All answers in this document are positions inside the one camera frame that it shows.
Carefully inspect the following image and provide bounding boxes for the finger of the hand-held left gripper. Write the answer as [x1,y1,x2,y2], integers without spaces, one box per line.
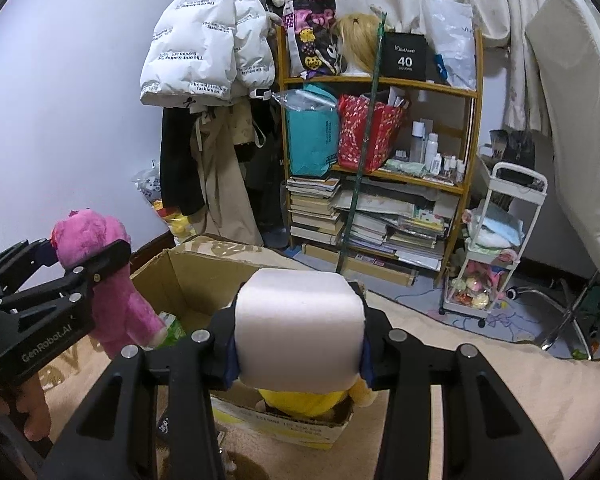
[0,240,132,315]
[0,238,60,287]

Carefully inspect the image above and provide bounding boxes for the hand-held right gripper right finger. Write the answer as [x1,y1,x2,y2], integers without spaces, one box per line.
[350,282,563,480]

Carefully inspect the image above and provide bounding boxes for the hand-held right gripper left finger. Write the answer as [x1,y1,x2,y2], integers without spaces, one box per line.
[39,294,241,480]

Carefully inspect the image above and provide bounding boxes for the pink bear plush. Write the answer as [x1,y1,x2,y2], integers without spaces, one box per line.
[50,208,167,361]

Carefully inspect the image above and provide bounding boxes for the green tissue pack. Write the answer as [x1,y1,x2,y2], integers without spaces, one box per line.
[157,311,187,348]

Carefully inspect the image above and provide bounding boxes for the yellow round plush toy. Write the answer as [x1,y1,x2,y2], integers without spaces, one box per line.
[257,377,381,416]

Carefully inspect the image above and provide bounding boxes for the printed cardboard box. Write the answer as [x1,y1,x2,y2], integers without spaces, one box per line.
[130,246,368,451]

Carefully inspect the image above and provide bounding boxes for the person's left hand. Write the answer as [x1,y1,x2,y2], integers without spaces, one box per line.
[0,374,51,443]

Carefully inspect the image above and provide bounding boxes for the yellow toys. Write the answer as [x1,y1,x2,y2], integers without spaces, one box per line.
[152,200,196,241]

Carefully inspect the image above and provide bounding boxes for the patterned plastic bag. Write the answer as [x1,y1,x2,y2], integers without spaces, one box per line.
[132,162,163,208]

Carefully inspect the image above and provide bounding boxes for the flat cardboard carton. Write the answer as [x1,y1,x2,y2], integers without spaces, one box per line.
[300,242,421,287]

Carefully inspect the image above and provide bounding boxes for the black coat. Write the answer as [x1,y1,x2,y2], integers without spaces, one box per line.
[160,105,206,218]

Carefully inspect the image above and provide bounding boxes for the heap of small plush toys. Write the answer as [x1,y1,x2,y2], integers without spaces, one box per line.
[447,257,513,311]

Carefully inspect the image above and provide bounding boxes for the beige coat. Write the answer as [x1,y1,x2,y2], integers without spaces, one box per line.
[190,102,266,248]

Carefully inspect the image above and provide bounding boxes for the pile of colourful books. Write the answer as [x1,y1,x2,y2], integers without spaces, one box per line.
[330,187,461,273]

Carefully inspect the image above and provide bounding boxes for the stack of brown books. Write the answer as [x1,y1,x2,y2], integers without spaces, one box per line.
[285,175,348,251]

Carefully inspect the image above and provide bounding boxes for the dark hanging garment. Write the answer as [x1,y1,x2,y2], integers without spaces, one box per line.
[235,97,288,248]

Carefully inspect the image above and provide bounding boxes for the light blue cloth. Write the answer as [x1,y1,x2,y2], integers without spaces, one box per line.
[472,207,523,248]

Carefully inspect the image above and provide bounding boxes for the pale green cloth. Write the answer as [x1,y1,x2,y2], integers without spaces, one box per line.
[384,157,428,177]

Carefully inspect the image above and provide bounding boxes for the red patterned gift bag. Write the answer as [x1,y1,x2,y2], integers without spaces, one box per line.
[337,92,408,173]

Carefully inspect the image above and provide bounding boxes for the group of white cosmetic bottles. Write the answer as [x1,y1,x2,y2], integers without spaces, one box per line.
[410,119,467,181]

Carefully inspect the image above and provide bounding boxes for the green pole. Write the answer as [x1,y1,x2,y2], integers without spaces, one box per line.
[336,10,388,275]

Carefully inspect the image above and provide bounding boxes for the white puffer jacket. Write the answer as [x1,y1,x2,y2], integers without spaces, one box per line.
[139,0,277,108]

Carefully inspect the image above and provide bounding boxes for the teal shopping bag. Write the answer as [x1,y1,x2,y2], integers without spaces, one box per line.
[285,85,340,177]

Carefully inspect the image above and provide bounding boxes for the white trolley cart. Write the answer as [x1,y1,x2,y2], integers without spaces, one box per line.
[440,161,548,330]

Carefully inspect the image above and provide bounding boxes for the dark bag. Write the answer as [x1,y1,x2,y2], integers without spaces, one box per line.
[490,129,536,166]

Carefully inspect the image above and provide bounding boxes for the wooden shelf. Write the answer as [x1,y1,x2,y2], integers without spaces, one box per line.
[275,25,485,288]

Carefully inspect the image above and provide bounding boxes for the cartoon printed tote bag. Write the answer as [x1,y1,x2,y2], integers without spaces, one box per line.
[282,0,340,80]

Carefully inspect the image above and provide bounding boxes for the black box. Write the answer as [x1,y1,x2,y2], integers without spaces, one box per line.
[380,31,428,83]

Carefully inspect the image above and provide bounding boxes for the cream office chair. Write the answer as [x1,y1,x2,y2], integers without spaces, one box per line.
[505,0,600,361]

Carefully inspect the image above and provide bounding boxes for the blonde wig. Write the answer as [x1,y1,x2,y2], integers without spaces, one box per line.
[330,14,393,77]

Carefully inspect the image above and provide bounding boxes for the white plastic bag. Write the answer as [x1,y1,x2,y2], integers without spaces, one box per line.
[424,0,478,90]

